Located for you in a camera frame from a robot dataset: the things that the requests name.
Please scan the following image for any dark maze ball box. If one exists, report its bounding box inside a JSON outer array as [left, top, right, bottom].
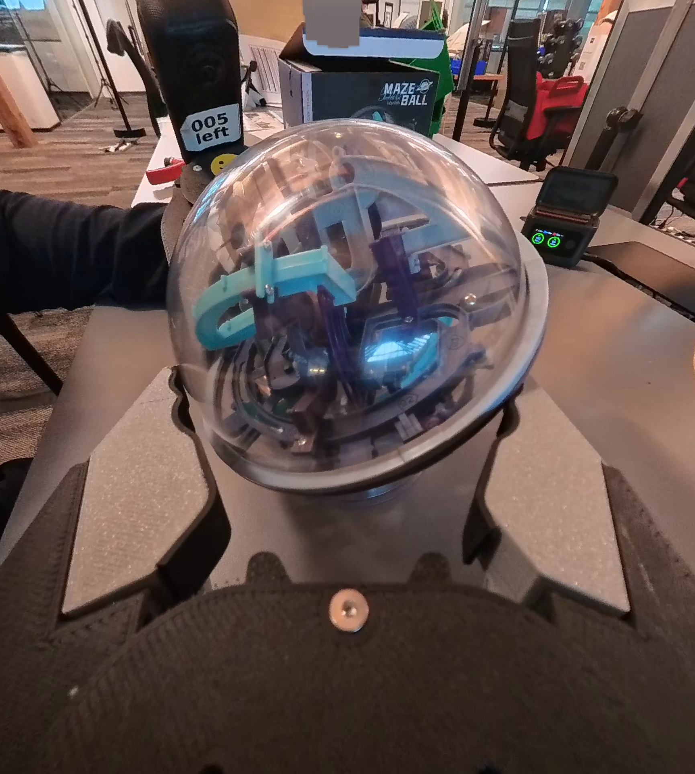
[[277, 27, 447, 141]]

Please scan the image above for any small black screen device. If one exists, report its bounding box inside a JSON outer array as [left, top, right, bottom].
[[519, 166, 621, 268]]

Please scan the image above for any red hand tool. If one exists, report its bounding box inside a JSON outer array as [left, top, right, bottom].
[[144, 155, 189, 186]]

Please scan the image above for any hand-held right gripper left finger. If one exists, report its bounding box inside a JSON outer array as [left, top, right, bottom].
[[60, 366, 231, 616]]

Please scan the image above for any black floor stand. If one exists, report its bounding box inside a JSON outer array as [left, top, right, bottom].
[[77, 0, 148, 140]]

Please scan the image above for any black office chair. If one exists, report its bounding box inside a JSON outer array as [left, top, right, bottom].
[[488, 17, 588, 174]]

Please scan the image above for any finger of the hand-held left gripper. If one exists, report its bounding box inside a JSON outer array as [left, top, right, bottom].
[[162, 196, 197, 303]]

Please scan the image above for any clear maze ball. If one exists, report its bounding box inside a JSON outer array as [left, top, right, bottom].
[[165, 118, 549, 504]]

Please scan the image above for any person's left forearm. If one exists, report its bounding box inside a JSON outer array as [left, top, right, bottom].
[[0, 177, 171, 325]]

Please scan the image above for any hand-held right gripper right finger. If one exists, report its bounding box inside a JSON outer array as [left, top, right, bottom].
[[462, 387, 633, 616]]

